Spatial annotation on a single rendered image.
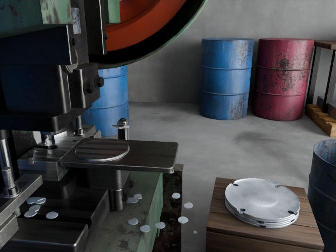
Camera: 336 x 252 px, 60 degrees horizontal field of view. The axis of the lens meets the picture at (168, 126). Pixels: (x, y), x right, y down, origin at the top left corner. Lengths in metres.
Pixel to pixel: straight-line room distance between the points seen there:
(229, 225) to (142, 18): 0.79
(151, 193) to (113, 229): 0.16
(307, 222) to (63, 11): 1.09
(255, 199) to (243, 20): 2.95
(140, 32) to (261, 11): 3.09
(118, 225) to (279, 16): 3.58
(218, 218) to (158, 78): 3.03
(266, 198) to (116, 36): 0.84
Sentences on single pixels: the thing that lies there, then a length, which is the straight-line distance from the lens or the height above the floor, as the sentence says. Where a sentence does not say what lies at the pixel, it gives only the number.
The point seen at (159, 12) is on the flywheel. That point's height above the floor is 1.09.
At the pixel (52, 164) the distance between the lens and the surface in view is 0.68.
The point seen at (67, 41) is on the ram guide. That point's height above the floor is 1.03.
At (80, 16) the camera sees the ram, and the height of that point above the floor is 1.07.
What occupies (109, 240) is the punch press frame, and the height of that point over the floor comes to 0.65.
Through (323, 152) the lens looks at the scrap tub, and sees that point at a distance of 1.75.
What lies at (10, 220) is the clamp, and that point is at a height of 0.73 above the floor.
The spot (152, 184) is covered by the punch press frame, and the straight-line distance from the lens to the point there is 0.81.
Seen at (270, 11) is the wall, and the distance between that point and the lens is 3.97.
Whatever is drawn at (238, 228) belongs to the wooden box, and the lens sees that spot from 1.16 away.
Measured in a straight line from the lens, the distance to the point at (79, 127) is 0.88.
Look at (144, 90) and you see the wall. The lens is 4.08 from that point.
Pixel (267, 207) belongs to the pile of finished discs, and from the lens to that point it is 1.23.
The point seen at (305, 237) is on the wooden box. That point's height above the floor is 0.35.
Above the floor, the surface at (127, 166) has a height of 0.78.
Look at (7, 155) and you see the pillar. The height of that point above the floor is 0.80.
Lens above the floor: 1.06
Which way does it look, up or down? 20 degrees down
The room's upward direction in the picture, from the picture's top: straight up
